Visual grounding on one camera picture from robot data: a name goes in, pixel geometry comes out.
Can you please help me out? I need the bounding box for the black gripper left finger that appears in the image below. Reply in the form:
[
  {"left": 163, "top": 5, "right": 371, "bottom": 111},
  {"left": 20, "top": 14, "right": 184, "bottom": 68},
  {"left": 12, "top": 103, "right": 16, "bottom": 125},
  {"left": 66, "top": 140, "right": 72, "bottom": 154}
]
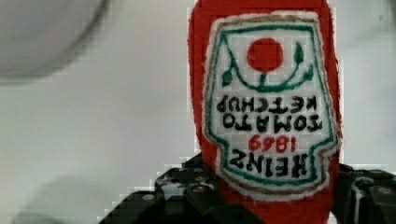
[{"left": 99, "top": 154, "right": 265, "bottom": 224}]

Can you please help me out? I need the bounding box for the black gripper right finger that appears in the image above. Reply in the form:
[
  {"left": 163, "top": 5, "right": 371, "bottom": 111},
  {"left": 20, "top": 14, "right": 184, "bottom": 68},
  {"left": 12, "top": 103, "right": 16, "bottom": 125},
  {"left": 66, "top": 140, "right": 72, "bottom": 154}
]
[{"left": 332, "top": 164, "right": 396, "bottom": 224}]

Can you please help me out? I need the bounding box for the red plush ketchup bottle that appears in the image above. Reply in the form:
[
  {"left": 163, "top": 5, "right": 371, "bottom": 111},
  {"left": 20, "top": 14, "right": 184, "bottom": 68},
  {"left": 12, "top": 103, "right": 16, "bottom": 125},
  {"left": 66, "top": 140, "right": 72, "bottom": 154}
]
[{"left": 188, "top": 0, "right": 341, "bottom": 224}]

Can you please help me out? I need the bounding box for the grey round plate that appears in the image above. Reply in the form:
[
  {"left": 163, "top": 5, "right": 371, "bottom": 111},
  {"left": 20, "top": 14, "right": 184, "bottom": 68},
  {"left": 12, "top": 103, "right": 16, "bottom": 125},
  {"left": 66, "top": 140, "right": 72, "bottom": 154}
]
[{"left": 0, "top": 0, "right": 107, "bottom": 76}]

